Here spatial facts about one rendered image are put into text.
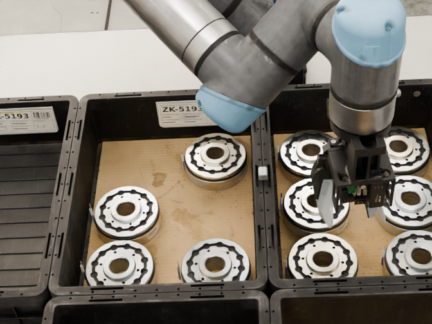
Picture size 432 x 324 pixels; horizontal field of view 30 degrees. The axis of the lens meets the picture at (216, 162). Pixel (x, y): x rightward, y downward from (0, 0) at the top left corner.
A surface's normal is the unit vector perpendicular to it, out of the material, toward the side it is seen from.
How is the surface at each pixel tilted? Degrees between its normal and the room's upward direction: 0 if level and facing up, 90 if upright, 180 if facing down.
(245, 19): 60
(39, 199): 0
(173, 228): 0
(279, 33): 48
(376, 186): 90
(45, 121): 90
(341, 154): 0
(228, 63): 36
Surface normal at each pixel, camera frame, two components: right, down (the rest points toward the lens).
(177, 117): 0.00, 0.74
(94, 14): -0.06, -0.67
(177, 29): -0.52, 0.19
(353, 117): -0.35, 0.71
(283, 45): -0.11, 0.28
